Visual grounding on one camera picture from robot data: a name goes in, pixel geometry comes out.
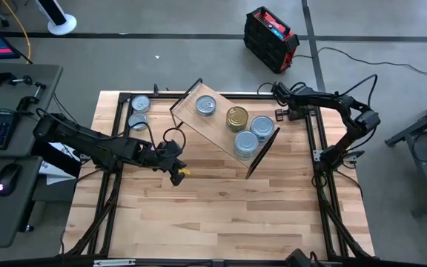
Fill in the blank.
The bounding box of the wooden shelf black frame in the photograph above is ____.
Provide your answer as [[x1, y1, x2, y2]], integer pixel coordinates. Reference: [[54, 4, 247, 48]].
[[169, 76, 282, 181]]

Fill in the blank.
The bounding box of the black flat box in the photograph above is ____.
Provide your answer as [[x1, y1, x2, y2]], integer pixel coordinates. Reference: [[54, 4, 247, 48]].
[[30, 142, 83, 179]]

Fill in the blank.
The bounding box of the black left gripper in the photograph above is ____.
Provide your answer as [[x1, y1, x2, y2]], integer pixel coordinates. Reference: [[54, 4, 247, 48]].
[[139, 140, 188, 187]]

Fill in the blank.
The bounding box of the red black tool case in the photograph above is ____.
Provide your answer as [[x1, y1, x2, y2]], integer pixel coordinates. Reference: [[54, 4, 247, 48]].
[[242, 5, 301, 74]]

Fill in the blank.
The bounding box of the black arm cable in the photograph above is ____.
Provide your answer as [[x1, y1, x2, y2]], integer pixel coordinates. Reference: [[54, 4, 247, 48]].
[[139, 120, 187, 150], [334, 73, 380, 112]]

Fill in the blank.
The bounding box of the yellow cable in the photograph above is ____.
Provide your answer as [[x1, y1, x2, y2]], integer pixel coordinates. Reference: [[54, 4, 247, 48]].
[[0, 0, 33, 65]]

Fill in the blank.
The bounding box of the black floor cable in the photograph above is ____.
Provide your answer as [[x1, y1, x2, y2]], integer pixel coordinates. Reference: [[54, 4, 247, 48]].
[[293, 46, 427, 77]]

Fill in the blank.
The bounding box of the black device with cable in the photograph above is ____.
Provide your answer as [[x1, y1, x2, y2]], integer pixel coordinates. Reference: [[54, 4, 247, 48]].
[[285, 248, 325, 267]]

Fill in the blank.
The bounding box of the black desk clamp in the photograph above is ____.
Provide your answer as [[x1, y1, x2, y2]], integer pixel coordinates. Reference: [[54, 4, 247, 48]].
[[0, 68, 35, 89], [15, 81, 47, 113]]

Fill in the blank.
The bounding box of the white round-base stand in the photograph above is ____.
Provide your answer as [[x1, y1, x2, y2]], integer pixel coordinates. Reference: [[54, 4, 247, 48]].
[[34, 0, 78, 36]]

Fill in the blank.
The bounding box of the black computer mouse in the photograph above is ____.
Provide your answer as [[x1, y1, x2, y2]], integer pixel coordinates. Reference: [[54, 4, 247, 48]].
[[0, 162, 24, 197]]

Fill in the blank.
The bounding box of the white paper sheet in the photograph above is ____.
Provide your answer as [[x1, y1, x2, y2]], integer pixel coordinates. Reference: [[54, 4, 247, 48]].
[[38, 159, 78, 186]]

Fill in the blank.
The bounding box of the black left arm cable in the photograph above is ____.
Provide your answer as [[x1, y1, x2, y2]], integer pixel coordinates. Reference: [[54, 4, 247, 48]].
[[139, 120, 187, 150]]

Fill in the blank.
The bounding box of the silver metal bracket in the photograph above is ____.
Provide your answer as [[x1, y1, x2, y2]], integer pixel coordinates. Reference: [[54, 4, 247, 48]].
[[93, 259, 136, 267]]

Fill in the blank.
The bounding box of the black metal table frame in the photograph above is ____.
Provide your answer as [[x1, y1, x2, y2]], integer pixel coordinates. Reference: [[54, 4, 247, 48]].
[[62, 90, 376, 261]]

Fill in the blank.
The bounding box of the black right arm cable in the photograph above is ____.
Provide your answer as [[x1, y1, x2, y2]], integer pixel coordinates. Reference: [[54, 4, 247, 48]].
[[334, 73, 380, 112]]

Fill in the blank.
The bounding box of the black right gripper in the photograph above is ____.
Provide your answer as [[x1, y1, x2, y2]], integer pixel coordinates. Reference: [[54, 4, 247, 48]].
[[272, 83, 303, 122]]

